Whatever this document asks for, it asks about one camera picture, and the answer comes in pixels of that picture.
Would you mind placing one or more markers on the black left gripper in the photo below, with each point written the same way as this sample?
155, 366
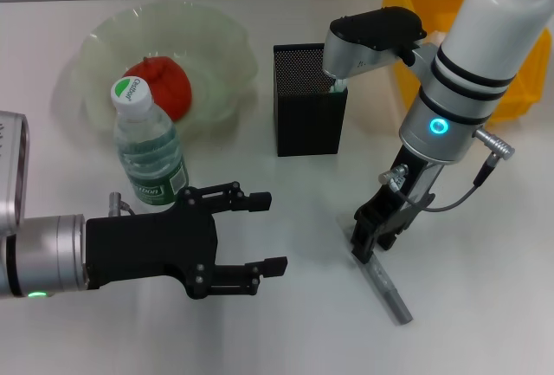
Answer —
147, 245

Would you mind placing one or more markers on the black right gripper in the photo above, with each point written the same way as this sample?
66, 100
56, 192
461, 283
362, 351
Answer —
389, 210

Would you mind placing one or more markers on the grey marker pen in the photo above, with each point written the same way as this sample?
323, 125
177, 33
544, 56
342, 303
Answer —
389, 292

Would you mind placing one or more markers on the clear green-label water bottle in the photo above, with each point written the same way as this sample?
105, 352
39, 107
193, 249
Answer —
147, 145

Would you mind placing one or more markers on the green translucent pen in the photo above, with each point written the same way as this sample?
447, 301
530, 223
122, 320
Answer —
339, 86

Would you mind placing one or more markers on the yellow plastic bin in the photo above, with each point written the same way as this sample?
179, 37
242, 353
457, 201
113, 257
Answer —
528, 89

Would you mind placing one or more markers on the black mesh pen holder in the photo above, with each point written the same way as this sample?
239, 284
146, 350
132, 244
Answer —
309, 124

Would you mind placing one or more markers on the green glass fruit plate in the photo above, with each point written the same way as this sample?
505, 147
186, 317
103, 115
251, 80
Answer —
208, 46

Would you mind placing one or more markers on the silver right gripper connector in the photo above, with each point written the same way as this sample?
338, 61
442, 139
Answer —
394, 176

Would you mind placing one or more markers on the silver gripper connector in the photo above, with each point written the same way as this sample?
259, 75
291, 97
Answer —
394, 176
117, 204

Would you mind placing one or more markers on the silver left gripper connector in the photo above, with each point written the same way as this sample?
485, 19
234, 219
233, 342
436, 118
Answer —
117, 204

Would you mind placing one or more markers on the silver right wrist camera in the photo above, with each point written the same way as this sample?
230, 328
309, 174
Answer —
359, 46

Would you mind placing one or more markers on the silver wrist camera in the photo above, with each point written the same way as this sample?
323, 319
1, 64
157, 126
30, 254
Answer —
13, 167
359, 46

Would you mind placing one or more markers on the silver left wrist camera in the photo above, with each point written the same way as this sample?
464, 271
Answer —
13, 167

